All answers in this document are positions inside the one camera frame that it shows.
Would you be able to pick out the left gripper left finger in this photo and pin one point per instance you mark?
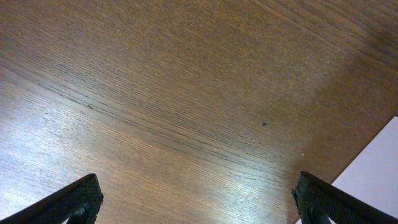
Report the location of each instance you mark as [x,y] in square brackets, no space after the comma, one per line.
[78,202]

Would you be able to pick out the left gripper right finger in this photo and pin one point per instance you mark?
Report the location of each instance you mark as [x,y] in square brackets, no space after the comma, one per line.
[319,202]

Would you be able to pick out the white cardboard box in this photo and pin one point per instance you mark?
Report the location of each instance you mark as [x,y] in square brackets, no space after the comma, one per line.
[372,175]

